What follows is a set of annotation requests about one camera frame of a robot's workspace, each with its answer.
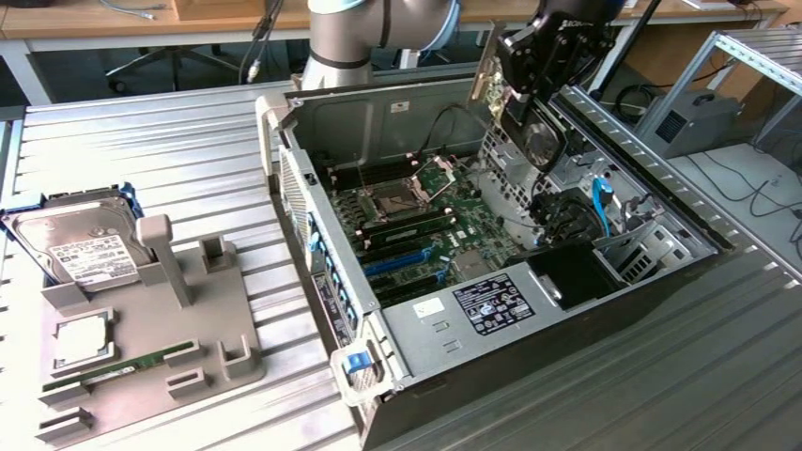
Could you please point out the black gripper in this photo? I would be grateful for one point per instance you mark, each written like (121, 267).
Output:
(549, 51)

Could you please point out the black graphics card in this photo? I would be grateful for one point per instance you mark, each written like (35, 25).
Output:
(541, 136)

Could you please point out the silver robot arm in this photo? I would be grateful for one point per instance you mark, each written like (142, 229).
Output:
(338, 42)

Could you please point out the grey box device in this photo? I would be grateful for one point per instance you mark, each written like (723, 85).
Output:
(703, 122)

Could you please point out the metal socket cover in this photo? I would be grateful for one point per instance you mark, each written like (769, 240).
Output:
(436, 176)

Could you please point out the black RAM slot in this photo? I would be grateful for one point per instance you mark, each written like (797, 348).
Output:
(377, 173)

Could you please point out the green motherboard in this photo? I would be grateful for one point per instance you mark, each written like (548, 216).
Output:
(466, 221)

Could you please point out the CPU socket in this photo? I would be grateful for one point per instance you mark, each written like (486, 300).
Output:
(396, 204)

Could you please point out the installed RAM stick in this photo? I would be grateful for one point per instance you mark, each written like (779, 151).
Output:
(408, 233)

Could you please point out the metal disk bay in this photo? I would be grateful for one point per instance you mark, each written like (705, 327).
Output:
(658, 249)

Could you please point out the blue expansion slot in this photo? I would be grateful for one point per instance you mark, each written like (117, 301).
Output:
(401, 263)

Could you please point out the wooden box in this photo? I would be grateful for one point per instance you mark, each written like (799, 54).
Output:
(213, 9)

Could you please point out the black expansion slot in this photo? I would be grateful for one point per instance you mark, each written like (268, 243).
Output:
(408, 289)

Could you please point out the office chair base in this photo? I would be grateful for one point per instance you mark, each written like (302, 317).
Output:
(166, 58)

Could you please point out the silver power supply unit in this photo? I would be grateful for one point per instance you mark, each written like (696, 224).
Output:
(438, 338)

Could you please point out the open black PC case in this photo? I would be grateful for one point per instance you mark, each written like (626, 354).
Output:
(533, 376)

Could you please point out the wooden desk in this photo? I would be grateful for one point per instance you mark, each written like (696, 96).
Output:
(94, 21)

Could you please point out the blue case latch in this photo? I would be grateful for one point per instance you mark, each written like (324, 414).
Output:
(357, 364)

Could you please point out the silver hard disk drive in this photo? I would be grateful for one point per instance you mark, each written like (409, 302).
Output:
(129, 195)

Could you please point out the grey parts rack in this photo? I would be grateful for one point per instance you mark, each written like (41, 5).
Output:
(175, 329)

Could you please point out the silver hard disk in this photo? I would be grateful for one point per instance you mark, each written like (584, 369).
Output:
(75, 244)

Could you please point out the green RAM stick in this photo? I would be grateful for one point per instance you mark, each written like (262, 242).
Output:
(126, 368)

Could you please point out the silver CPU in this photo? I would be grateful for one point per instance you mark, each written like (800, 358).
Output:
(78, 343)

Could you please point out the aluminium frame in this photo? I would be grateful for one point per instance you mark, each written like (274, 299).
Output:
(759, 51)

